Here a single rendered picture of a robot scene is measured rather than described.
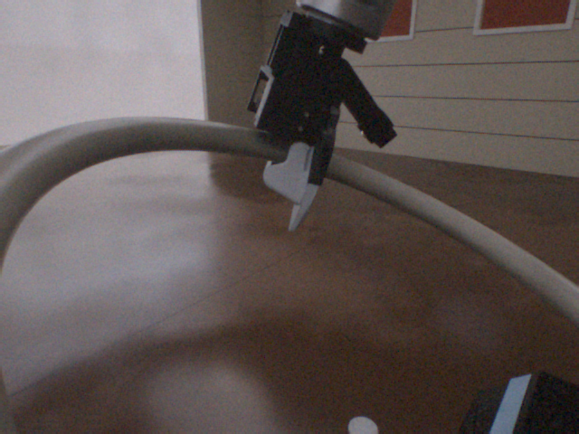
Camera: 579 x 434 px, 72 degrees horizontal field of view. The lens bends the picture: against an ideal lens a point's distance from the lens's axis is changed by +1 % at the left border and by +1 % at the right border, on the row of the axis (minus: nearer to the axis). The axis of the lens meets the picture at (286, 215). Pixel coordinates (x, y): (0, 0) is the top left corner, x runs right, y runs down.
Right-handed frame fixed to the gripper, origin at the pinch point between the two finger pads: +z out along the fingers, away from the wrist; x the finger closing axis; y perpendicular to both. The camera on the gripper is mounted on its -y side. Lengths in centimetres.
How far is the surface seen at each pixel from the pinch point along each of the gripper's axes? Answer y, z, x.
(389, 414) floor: -98, 98, -43
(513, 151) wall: -482, 9, -420
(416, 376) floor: -120, 94, -60
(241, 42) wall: -118, 39, -818
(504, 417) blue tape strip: -45, 21, 12
